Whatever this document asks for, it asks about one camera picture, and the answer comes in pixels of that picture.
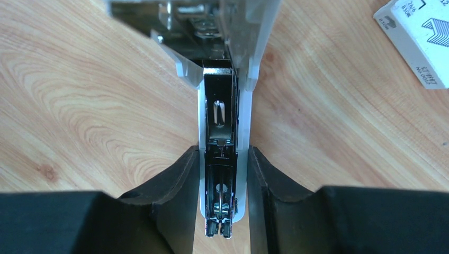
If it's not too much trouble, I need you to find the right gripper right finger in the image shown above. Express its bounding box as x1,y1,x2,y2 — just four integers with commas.
247,147,448,253

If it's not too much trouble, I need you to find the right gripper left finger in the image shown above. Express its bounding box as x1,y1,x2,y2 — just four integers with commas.
1,146,200,253

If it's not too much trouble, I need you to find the white stapler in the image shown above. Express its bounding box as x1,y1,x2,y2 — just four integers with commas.
105,1,280,239

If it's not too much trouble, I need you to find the white staples box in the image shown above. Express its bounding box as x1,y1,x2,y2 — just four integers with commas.
373,0,448,89

